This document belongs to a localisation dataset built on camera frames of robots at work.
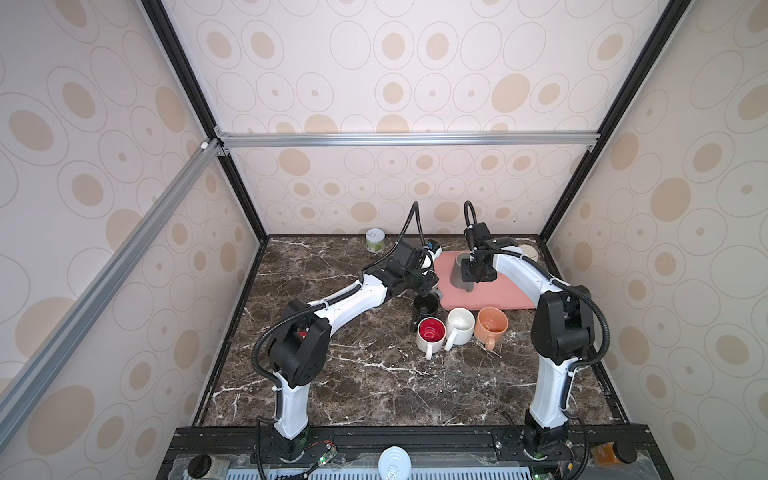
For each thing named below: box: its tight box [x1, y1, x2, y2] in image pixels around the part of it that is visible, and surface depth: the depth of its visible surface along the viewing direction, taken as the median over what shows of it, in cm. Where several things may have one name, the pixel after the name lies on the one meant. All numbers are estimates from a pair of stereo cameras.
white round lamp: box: [378, 446, 412, 480], surface depth 68 cm
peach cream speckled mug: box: [474, 306, 509, 351], surface depth 89 cm
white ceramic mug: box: [444, 307, 476, 352], surface depth 89 cm
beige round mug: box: [519, 244, 539, 263], surface depth 107 cm
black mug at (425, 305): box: [412, 292, 440, 331], surface depth 94 cm
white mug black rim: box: [416, 316, 447, 360], surface depth 89 cm
